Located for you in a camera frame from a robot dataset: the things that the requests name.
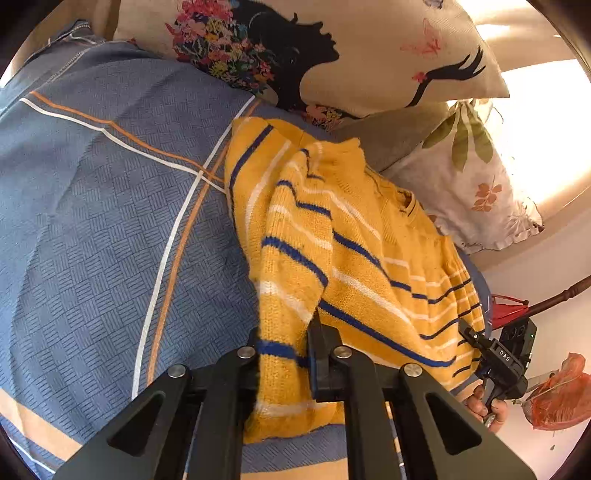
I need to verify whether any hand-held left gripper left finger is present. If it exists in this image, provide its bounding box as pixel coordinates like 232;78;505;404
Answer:
53;327;261;480

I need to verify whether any orange plastic bag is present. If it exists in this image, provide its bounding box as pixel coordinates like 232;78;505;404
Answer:
524;353;591;432

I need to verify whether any red object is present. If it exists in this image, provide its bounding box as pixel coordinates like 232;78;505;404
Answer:
491;294;530;329

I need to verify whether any grey pillow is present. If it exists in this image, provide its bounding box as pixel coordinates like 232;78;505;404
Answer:
329;102;451;174

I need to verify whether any dark wooden pole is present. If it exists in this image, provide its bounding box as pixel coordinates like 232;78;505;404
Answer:
526;275;591;315

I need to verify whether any blue checked bed sheet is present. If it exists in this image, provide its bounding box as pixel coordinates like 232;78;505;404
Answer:
0;21;494;480

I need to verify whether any person's right hand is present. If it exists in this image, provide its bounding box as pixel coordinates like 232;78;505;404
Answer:
465;382;509;433

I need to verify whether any yellow striped knit sweater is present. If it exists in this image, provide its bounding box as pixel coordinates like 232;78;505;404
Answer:
224;116;487;445

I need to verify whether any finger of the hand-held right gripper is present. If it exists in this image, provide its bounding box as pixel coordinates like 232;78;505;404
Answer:
458;318;494;365

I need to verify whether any cream pillow with silhouette print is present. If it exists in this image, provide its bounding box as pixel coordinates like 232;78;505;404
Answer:
113;0;510;132

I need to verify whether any white leaf print pillow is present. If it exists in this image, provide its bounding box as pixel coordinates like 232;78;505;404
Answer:
381;99;544;254

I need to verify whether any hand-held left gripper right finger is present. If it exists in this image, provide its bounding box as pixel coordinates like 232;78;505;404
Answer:
307;311;537;480

